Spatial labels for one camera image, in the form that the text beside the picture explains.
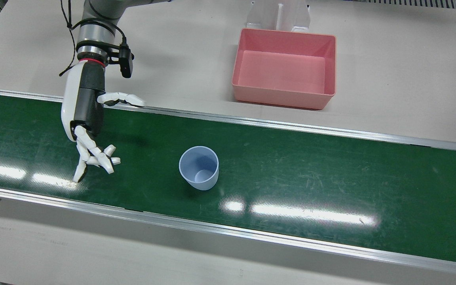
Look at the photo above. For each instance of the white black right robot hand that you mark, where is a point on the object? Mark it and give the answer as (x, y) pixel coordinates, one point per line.
(87, 107)

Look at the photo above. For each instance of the light blue plastic cup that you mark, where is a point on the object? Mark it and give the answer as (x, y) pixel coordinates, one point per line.
(198, 166)

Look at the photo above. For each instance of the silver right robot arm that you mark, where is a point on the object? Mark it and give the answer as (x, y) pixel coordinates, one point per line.
(97, 31)

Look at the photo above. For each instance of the pink plastic box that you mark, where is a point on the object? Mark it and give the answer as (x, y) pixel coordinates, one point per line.
(283, 71)

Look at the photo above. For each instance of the green conveyor belt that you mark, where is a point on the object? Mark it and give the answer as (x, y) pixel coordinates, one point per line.
(291, 170)
(228, 231)

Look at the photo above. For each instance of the white column stand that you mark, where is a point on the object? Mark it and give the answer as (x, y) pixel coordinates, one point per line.
(291, 16)

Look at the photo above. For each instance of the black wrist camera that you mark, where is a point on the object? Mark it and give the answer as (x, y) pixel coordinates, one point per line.
(125, 63)

